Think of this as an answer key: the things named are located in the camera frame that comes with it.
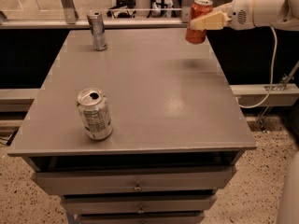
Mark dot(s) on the middle grey drawer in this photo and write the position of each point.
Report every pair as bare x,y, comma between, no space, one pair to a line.
139,204

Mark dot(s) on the metal railing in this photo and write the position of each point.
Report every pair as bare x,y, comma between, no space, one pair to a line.
73,13

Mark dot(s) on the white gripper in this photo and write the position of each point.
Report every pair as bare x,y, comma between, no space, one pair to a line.
240,13

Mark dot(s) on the black office chair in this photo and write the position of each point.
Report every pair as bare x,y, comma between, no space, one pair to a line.
122,9

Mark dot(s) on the grey drawer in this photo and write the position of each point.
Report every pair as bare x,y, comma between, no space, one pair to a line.
138,180
139,204
177,218

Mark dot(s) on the silver 7up can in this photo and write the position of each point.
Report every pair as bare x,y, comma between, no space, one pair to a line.
93,108

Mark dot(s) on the grey drawer cabinet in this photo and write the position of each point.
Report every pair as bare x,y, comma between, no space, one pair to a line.
169,101

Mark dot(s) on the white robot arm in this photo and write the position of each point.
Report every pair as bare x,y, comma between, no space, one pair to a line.
282,15

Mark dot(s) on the top grey drawer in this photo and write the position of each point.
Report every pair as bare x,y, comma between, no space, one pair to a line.
138,180

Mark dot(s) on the tall silver energy drink can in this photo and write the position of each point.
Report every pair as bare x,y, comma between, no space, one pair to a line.
97,28

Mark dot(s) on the bottom grey drawer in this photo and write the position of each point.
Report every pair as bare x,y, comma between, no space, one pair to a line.
177,218

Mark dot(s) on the red coke can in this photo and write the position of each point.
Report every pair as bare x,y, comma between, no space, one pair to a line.
196,30

